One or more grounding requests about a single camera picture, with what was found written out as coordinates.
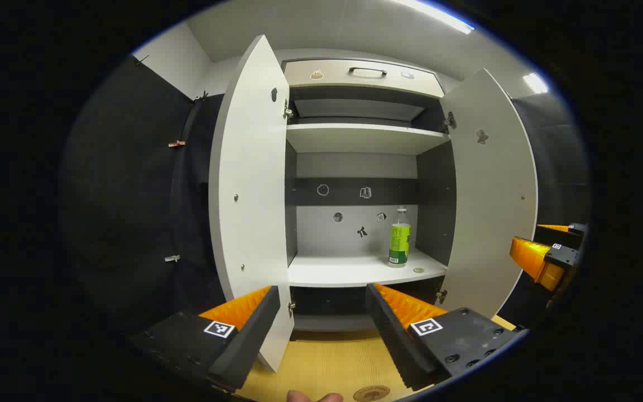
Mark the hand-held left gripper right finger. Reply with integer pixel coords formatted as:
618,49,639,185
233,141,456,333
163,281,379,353
365,283,529,391

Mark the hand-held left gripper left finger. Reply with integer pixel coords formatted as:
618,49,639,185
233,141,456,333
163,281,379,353
132,286,281,393

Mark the green label bottle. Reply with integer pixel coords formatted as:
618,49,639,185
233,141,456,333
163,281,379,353
388,207,411,267

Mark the white cabinet shelf board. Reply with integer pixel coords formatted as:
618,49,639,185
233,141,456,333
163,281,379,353
288,248,448,288
286,123,450,156

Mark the grey white cabinet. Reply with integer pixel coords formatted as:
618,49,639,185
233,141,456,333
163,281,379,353
282,56,459,341

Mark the beige cabinet drawer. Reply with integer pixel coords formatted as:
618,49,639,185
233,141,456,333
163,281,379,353
284,59,445,99

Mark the small ceiling light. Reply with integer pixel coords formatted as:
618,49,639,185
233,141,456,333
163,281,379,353
522,73,549,94

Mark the black backdrop cloth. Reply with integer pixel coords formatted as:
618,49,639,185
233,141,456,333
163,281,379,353
58,55,591,336

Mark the long ceiling light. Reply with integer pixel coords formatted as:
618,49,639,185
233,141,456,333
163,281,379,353
394,0,476,35

